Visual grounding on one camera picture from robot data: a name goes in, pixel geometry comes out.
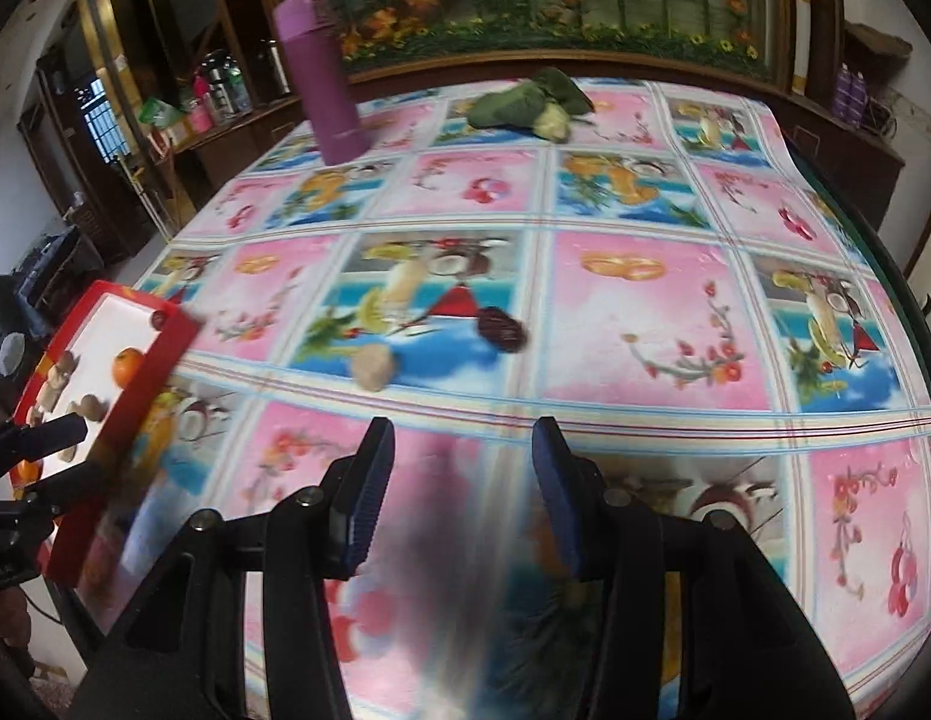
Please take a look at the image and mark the purple thermos bottle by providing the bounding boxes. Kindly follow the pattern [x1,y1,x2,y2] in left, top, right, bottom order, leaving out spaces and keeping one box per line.
[274,0,370,166]

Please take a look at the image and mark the brown longan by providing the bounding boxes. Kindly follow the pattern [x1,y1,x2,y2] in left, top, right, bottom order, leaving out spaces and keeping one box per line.
[68,394,109,422]

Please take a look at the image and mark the orange mandarin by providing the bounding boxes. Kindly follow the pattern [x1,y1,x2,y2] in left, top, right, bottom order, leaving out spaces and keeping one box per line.
[17,460,43,488]
[111,348,145,388]

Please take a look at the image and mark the bottles on wooden shelf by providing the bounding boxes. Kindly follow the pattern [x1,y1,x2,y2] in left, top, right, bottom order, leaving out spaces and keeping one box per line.
[130,47,292,151]

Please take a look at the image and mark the large banana piece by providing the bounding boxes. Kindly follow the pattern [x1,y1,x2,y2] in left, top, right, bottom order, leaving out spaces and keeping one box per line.
[26,349,77,426]

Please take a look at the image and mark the red box with white inside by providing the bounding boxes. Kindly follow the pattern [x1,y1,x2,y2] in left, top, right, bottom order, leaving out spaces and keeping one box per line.
[10,280,206,589]

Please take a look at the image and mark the purple bottles on cabinet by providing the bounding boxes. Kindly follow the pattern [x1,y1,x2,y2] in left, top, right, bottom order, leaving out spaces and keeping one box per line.
[831,64,869,128]

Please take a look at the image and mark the colourful fruit-print tablecloth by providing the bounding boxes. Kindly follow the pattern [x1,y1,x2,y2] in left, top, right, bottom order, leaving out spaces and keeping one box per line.
[80,78,931,718]

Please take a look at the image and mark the green leafy vegetable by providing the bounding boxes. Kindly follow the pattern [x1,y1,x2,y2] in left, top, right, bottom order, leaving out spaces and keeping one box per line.
[465,67,596,143]

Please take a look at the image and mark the person's left hand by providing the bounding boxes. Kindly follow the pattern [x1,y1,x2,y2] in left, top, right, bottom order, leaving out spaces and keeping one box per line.
[0,587,31,649]

